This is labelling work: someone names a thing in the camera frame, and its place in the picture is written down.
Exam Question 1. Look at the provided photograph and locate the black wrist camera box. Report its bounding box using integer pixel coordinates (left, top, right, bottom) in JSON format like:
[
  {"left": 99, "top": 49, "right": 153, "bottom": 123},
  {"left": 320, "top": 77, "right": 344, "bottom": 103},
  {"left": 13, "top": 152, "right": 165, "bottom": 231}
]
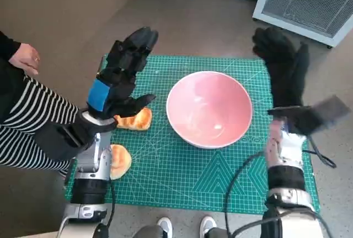
[
  {"left": 35, "top": 121, "right": 89, "bottom": 162},
  {"left": 269, "top": 96, "right": 351, "bottom": 136}
]

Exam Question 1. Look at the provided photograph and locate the white cabinet with mesh front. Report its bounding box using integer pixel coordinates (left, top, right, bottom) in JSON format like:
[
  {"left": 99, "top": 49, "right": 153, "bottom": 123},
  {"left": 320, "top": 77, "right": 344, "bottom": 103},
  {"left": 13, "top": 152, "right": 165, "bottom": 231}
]
[{"left": 252, "top": 0, "right": 353, "bottom": 48}]

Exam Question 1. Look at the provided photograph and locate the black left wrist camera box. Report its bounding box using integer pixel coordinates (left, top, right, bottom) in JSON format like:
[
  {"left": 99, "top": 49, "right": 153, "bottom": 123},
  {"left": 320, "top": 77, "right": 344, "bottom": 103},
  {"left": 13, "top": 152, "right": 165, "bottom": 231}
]
[{"left": 35, "top": 121, "right": 89, "bottom": 162}]

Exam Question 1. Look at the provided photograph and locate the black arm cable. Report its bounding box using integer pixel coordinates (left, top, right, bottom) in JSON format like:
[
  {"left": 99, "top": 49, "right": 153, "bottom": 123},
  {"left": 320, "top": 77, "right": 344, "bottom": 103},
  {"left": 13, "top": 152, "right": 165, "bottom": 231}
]
[
  {"left": 106, "top": 178, "right": 116, "bottom": 238},
  {"left": 224, "top": 134, "right": 337, "bottom": 238}
]

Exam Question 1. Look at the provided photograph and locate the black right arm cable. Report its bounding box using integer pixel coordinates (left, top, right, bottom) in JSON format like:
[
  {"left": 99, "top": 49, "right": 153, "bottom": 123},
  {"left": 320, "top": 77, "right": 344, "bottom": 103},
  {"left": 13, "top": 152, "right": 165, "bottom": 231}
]
[{"left": 224, "top": 134, "right": 337, "bottom": 238}]

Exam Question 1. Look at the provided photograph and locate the pink bowl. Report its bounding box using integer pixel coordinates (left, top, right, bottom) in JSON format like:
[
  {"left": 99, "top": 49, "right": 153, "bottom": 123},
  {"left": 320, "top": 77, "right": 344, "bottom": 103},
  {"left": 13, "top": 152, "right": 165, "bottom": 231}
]
[{"left": 165, "top": 70, "right": 254, "bottom": 150}]

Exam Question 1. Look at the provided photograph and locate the grey trouser leg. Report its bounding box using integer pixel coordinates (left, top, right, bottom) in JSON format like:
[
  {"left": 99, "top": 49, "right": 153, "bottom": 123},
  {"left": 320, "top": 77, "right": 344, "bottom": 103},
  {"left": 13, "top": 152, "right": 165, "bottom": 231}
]
[
  {"left": 206, "top": 226, "right": 235, "bottom": 238},
  {"left": 132, "top": 224, "right": 163, "bottom": 238}
]

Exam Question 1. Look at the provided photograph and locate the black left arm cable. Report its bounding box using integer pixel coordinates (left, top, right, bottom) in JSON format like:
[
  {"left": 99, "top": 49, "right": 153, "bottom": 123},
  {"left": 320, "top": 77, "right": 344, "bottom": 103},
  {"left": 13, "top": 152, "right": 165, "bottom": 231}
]
[{"left": 106, "top": 178, "right": 116, "bottom": 238}]

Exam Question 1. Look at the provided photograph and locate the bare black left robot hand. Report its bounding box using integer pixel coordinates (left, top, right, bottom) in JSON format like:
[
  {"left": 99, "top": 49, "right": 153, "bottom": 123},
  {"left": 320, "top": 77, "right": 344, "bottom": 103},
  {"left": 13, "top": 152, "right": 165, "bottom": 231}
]
[{"left": 87, "top": 26, "right": 160, "bottom": 120}]

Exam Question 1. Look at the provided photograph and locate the green cutting mat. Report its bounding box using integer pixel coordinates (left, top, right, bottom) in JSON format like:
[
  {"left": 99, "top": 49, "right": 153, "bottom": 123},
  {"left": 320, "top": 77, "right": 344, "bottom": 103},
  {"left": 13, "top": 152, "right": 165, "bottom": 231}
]
[{"left": 63, "top": 54, "right": 321, "bottom": 213}]

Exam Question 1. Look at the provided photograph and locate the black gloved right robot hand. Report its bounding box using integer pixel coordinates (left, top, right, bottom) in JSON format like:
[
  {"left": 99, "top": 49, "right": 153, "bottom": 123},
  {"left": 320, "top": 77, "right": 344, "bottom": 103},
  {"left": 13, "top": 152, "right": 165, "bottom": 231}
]
[{"left": 252, "top": 26, "right": 310, "bottom": 109}]

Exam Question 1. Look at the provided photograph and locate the person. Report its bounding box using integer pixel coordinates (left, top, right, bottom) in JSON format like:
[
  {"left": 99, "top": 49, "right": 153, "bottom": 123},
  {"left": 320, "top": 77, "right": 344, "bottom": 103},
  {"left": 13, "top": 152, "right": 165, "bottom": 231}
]
[{"left": 0, "top": 30, "right": 86, "bottom": 175}]

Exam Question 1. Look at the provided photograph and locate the pale round toy bun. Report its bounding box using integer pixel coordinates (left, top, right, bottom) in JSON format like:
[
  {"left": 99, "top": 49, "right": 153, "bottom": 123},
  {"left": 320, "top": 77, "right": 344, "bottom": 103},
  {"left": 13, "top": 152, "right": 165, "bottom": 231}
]
[{"left": 109, "top": 143, "right": 132, "bottom": 181}]

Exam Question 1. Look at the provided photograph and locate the person's hand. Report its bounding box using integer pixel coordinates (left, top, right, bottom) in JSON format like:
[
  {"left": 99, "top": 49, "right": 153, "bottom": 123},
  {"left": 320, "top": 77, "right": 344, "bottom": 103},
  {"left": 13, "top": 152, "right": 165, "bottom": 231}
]
[{"left": 8, "top": 42, "right": 41, "bottom": 75}]

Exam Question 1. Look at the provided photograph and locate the white shoe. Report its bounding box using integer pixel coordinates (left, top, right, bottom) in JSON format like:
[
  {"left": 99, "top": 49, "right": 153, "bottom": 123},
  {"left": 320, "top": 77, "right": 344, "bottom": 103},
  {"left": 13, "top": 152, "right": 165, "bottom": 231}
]
[
  {"left": 156, "top": 217, "right": 174, "bottom": 238},
  {"left": 199, "top": 215, "right": 218, "bottom": 238}
]

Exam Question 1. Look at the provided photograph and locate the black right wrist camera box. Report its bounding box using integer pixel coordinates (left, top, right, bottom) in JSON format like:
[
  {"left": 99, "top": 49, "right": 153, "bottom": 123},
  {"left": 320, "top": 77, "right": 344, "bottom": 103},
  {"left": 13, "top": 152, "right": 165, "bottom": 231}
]
[{"left": 269, "top": 96, "right": 351, "bottom": 136}]

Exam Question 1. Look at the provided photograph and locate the orange braided toy bread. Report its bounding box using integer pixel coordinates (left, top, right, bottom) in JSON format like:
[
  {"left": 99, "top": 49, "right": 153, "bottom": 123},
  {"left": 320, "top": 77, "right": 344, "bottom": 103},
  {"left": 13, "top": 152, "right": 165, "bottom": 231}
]
[{"left": 114, "top": 107, "right": 153, "bottom": 131}]

